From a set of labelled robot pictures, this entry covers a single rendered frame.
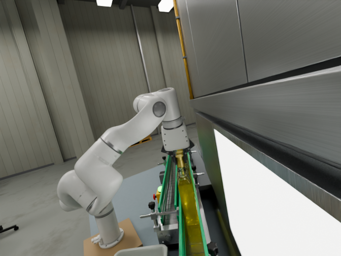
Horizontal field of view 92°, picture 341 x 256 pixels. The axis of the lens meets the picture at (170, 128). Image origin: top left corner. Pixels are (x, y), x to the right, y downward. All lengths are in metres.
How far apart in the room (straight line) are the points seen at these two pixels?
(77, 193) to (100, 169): 0.14
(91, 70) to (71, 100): 2.74
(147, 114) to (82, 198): 0.34
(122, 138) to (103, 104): 7.41
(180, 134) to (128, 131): 0.21
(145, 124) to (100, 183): 0.20
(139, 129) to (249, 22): 0.35
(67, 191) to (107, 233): 0.42
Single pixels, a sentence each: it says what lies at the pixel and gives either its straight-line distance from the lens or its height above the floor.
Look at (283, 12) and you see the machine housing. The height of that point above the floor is 1.45.
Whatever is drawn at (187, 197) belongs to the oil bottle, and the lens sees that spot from 0.74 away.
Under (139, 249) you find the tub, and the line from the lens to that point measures 0.85.
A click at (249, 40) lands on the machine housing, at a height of 1.45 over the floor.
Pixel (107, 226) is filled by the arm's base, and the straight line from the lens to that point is 0.99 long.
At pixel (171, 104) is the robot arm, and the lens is 0.56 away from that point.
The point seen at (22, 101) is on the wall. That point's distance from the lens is 8.06.
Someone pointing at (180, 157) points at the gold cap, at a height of 1.18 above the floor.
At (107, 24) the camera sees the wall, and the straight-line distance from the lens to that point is 8.98.
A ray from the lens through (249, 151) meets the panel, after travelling 0.25.
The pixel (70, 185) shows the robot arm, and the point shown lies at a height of 1.21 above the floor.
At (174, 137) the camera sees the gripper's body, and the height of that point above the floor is 1.27.
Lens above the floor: 1.39
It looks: 8 degrees down
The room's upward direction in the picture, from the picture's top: 12 degrees counter-clockwise
